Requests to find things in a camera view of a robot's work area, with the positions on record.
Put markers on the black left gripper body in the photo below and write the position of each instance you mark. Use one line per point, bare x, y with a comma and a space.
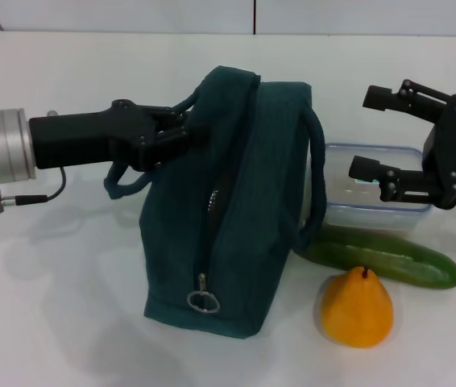
83, 139

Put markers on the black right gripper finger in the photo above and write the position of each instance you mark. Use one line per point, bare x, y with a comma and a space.
381, 97
367, 168

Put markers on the dark teal fabric bag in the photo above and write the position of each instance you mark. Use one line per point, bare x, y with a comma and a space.
244, 201

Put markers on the clear plastic lidded container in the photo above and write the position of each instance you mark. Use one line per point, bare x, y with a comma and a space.
341, 193

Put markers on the green cucumber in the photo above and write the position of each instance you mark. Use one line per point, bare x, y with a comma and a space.
393, 260

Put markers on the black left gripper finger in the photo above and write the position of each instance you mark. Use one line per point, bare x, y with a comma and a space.
167, 115
187, 137

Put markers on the orange yellow pear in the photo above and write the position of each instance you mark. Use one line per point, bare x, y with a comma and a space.
357, 310

